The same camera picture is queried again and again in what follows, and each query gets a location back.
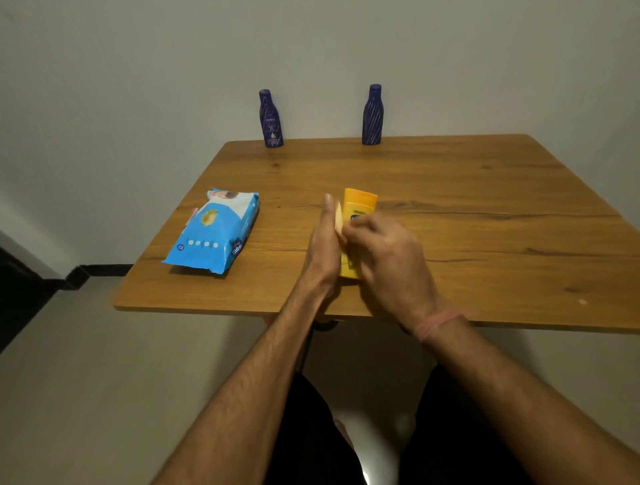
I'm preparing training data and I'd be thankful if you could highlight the black door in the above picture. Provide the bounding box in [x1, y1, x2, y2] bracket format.
[0, 246, 60, 354]

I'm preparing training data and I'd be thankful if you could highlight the black baseboard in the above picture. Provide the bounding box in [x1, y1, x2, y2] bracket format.
[43, 263, 135, 292]

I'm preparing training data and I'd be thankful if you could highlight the person's right hand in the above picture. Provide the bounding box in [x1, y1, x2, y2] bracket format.
[341, 211, 445, 334]

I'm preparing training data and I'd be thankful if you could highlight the person's right forearm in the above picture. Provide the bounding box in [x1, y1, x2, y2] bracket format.
[419, 319, 640, 485]

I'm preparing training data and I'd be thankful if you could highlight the wooden table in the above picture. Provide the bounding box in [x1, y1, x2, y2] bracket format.
[111, 133, 640, 335]

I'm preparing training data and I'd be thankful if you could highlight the blue wet wipes pack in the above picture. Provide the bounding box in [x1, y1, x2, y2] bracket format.
[161, 187, 261, 276]

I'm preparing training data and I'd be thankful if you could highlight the person's left forearm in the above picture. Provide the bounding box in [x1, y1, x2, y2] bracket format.
[151, 282, 326, 485]

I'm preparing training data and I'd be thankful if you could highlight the dark blue bottle white print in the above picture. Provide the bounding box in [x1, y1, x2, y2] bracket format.
[257, 88, 285, 149]

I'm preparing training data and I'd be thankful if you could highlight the pink thread wristband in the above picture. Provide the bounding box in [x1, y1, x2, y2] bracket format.
[412, 308, 469, 344]

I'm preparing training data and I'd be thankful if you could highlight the dark blue striped bottle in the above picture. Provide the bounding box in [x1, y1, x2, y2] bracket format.
[361, 83, 385, 147]

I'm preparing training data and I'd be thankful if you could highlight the yellow bottle orange cap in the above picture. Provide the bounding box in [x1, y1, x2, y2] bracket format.
[339, 187, 380, 280]

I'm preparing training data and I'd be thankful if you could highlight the person's left hand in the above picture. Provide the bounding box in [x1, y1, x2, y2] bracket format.
[299, 193, 347, 299]

